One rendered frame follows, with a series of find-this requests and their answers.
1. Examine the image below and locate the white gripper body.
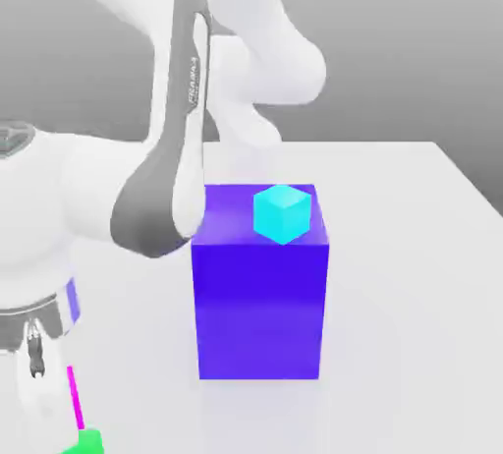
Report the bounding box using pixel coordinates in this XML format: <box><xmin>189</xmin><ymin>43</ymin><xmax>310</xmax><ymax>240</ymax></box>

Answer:
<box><xmin>10</xmin><ymin>335</ymin><xmax>81</xmax><ymax>454</ymax></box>

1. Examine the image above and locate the small magenta cube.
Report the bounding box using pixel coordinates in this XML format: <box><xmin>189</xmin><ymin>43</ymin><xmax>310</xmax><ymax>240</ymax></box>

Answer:
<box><xmin>65</xmin><ymin>365</ymin><xmax>86</xmax><ymax>432</ymax></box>

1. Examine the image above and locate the small green cube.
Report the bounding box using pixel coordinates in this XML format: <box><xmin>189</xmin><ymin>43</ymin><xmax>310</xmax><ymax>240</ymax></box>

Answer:
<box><xmin>60</xmin><ymin>426</ymin><xmax>106</xmax><ymax>454</ymax></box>

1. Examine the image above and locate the small cyan cube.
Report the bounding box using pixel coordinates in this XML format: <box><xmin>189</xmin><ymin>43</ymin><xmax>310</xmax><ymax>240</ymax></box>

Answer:
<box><xmin>252</xmin><ymin>184</ymin><xmax>313</xmax><ymax>247</ymax></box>

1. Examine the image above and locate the large purple box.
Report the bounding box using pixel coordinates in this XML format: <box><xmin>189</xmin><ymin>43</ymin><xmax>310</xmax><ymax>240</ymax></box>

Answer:
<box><xmin>191</xmin><ymin>183</ymin><xmax>330</xmax><ymax>381</ymax></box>

